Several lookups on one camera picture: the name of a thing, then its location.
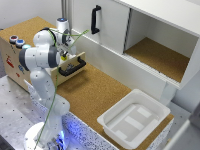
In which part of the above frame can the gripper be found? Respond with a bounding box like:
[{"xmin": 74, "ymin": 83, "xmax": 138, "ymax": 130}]
[{"xmin": 61, "ymin": 35, "xmax": 78, "ymax": 58}]

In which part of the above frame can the wooden drawer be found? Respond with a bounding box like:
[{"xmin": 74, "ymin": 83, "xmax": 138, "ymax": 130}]
[{"xmin": 49, "ymin": 49, "xmax": 87, "ymax": 80}]

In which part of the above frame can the wooden drawer box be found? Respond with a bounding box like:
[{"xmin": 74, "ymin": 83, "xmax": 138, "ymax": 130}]
[{"xmin": 0, "ymin": 16, "xmax": 80, "ymax": 93}]

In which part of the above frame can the green button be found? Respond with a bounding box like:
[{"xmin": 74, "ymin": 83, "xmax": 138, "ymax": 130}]
[{"xmin": 21, "ymin": 43, "xmax": 32, "ymax": 52}]

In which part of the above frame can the white sliding door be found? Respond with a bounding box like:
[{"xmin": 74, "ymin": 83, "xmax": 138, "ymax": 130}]
[{"xmin": 72, "ymin": 0, "xmax": 131, "ymax": 56}]

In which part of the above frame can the blue button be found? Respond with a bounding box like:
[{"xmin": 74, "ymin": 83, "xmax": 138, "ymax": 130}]
[{"xmin": 15, "ymin": 38, "xmax": 26, "ymax": 48}]

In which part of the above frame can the red button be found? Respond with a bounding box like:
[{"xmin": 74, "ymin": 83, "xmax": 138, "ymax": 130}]
[{"xmin": 8, "ymin": 34, "xmax": 19, "ymax": 45}]

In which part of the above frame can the white cabinet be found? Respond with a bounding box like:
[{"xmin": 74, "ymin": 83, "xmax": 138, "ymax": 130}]
[{"xmin": 54, "ymin": 0, "xmax": 200, "ymax": 108}]

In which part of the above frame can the white plastic box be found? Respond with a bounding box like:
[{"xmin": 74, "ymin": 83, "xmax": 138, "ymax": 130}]
[{"xmin": 96, "ymin": 88, "xmax": 172, "ymax": 150}]

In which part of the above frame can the black drawer handle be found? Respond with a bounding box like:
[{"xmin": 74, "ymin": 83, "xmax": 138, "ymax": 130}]
[{"xmin": 58, "ymin": 56, "xmax": 87, "ymax": 77}]

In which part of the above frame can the black door handle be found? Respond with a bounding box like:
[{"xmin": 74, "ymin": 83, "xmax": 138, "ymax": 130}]
[{"xmin": 90, "ymin": 4, "xmax": 102, "ymax": 36}]

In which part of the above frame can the green cable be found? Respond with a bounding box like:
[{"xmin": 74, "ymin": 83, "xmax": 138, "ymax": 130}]
[{"xmin": 33, "ymin": 28, "xmax": 90, "ymax": 150}]

